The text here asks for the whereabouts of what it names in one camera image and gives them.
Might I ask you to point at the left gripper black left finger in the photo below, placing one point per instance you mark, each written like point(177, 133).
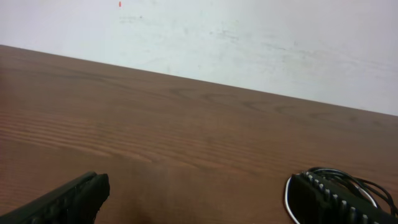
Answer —
point(78, 201)

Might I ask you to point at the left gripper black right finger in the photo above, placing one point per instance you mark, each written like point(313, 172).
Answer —
point(336, 197)

